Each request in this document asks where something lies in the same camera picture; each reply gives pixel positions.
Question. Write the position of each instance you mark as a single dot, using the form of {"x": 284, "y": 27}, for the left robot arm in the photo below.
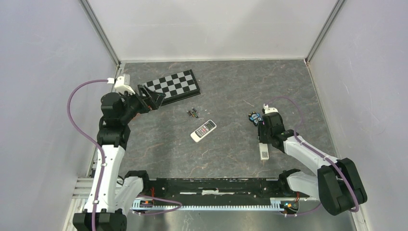
{"x": 106, "y": 208}

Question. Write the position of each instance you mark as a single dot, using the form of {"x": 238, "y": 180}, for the slim white remote control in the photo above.
{"x": 263, "y": 151}

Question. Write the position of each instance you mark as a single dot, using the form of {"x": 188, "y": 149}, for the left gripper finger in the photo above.
{"x": 144, "y": 91}
{"x": 154, "y": 99}

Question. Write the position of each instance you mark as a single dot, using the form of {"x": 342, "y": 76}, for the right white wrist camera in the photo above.
{"x": 268, "y": 109}

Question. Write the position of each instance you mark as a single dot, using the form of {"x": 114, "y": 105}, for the white remote with buttons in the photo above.
{"x": 205, "y": 129}

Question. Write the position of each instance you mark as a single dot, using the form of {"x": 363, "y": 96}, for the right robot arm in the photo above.
{"x": 336, "y": 183}

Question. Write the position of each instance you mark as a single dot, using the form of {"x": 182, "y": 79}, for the white toothed cable duct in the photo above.
{"x": 148, "y": 205}

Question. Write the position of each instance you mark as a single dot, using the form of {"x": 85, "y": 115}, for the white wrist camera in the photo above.
{"x": 122, "y": 84}
{"x": 268, "y": 109}

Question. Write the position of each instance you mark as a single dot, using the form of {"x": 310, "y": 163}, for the black white chessboard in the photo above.
{"x": 176, "y": 87}

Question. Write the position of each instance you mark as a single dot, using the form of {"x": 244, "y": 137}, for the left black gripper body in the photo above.
{"x": 134, "y": 104}

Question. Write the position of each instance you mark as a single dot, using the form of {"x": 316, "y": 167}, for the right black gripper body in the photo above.
{"x": 268, "y": 135}

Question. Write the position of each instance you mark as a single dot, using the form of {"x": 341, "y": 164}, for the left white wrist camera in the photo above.
{"x": 122, "y": 84}

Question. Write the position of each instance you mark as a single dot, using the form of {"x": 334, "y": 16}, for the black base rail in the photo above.
{"x": 217, "y": 191}

